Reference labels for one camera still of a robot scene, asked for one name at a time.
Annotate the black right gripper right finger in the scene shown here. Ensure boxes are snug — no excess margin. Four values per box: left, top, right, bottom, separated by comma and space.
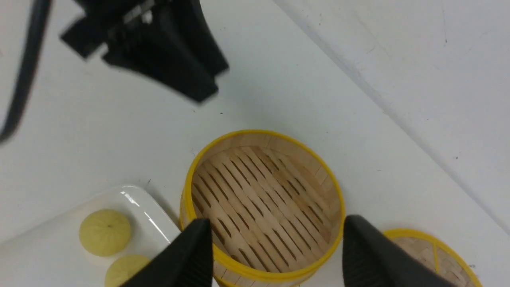
343, 214, 453, 287

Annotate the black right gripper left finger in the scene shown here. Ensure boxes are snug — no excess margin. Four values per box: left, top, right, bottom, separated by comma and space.
122, 218, 214, 287

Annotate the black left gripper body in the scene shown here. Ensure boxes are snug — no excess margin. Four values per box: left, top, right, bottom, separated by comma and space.
60, 0, 173, 60

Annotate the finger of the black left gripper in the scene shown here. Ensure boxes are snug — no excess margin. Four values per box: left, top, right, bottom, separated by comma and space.
168, 0, 229, 78
102, 8, 218, 103

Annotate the yellow steamed bun back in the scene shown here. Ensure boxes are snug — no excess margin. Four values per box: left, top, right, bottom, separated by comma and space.
104, 254, 151, 287

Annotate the yellow steamed bun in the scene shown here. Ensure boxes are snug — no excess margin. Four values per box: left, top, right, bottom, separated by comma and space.
78, 209, 131, 257
104, 254, 151, 287

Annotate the yellow steamed bun front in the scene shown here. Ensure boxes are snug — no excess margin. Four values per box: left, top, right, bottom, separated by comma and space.
78, 209, 131, 257

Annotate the white rectangular plate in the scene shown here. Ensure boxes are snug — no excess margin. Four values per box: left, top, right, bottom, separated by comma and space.
0, 186, 180, 287

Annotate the bamboo steamer lid yellow rim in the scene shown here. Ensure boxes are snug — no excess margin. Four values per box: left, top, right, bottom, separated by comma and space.
384, 228, 482, 287

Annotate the bamboo steamer basket yellow rim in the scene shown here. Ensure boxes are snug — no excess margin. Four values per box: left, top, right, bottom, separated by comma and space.
180, 130, 345, 287

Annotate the black camera cable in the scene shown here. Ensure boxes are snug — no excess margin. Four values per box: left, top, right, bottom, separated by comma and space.
0, 0, 53, 144

